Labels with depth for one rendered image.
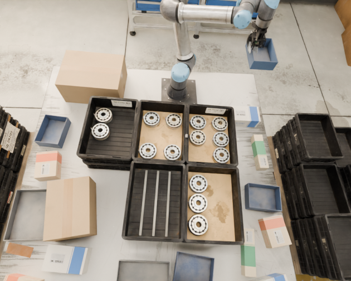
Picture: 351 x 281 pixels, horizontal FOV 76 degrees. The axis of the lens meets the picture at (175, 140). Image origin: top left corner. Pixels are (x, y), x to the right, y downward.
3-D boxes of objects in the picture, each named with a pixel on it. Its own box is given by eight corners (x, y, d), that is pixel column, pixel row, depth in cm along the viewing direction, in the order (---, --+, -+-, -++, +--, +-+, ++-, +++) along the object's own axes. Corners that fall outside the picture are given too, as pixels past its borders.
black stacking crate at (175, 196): (133, 166, 135) (131, 160, 124) (183, 170, 136) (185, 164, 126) (124, 239, 118) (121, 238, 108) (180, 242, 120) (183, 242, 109)
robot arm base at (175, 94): (166, 83, 170) (167, 74, 161) (186, 85, 172) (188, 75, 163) (166, 100, 163) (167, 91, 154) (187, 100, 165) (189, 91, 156)
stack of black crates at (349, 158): (308, 136, 231) (323, 126, 210) (336, 137, 234) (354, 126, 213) (320, 175, 214) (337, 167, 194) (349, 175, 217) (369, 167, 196)
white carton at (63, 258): (92, 247, 125) (87, 247, 117) (86, 272, 120) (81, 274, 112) (55, 243, 124) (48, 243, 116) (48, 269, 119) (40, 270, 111)
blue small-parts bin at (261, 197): (244, 209, 140) (249, 207, 134) (244, 185, 147) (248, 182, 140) (276, 212, 141) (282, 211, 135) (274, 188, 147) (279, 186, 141)
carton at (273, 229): (284, 244, 134) (292, 244, 127) (266, 248, 132) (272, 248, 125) (275, 216, 140) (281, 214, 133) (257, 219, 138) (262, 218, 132)
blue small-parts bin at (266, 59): (244, 45, 148) (249, 36, 142) (267, 47, 149) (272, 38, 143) (249, 69, 140) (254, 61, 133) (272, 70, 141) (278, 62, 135)
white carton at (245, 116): (253, 113, 171) (258, 106, 163) (256, 127, 166) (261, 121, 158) (227, 112, 169) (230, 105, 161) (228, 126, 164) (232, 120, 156)
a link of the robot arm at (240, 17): (150, 5, 113) (251, 9, 98) (159, -5, 119) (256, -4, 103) (155, 28, 123) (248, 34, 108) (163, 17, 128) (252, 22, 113)
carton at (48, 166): (60, 179, 139) (55, 175, 132) (39, 181, 138) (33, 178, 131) (62, 154, 146) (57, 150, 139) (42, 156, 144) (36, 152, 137)
